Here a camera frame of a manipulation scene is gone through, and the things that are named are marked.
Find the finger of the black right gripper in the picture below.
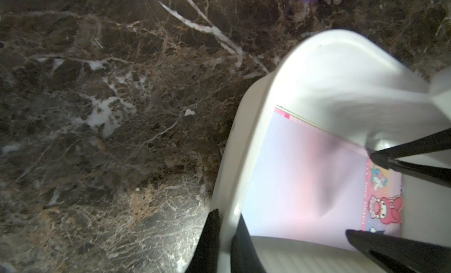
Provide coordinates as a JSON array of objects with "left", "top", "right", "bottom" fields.
[
  {"left": 369, "top": 129, "right": 451, "bottom": 187},
  {"left": 345, "top": 230, "right": 451, "bottom": 273}
]

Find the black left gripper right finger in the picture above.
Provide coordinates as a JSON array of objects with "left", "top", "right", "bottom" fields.
[{"left": 230, "top": 215, "right": 265, "bottom": 273}]

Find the pink sticker sheet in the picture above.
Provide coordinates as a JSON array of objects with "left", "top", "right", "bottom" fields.
[{"left": 242, "top": 109, "right": 404, "bottom": 250}]

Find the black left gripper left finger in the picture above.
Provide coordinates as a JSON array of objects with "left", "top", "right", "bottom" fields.
[{"left": 185, "top": 209, "right": 220, "bottom": 273}]

